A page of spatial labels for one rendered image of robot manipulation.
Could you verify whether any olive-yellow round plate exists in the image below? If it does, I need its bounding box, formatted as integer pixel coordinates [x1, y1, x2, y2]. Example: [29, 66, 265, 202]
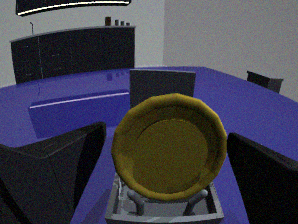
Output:
[110, 93, 227, 201]

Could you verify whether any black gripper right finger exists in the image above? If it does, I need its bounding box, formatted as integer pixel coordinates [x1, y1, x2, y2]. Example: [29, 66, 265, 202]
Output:
[226, 133, 298, 224]

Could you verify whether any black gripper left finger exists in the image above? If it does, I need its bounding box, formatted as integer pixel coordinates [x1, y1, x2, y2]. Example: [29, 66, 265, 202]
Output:
[0, 121, 106, 224]

